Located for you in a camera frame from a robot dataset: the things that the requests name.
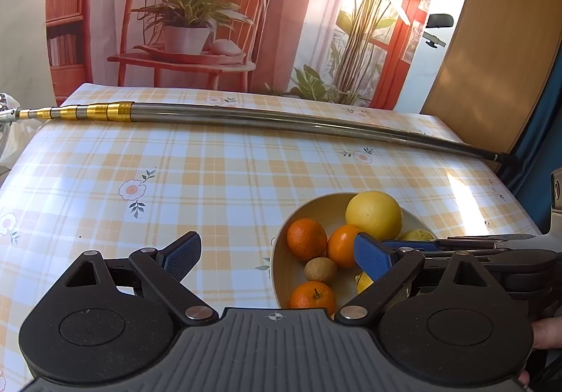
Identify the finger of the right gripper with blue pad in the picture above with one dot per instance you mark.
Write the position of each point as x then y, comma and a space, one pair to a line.
488, 238
448, 247

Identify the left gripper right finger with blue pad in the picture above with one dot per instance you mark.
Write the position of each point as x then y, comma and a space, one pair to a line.
390, 271

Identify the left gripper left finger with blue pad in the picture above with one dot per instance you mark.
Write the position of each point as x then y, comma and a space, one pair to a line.
161, 271

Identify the small orange tangerine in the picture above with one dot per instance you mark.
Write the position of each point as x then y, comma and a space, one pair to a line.
340, 248

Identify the large yellow lemon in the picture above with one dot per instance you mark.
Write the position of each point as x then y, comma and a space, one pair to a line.
375, 213

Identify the small brown kiwi fruit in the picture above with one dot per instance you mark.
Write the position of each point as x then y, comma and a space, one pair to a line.
321, 269

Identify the person's hand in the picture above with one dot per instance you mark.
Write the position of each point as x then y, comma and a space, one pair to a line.
547, 334

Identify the cream bowl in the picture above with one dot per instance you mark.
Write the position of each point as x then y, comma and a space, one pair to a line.
287, 272

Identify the plaid floral tablecloth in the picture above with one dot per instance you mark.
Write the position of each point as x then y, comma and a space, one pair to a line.
115, 188

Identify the telescopic metal pole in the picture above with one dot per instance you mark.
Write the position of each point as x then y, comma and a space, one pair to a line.
199, 115

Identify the wooden board panel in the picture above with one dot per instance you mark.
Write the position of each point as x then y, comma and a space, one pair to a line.
495, 69

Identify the printed room backdrop cloth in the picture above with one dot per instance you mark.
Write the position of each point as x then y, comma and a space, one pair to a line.
351, 52

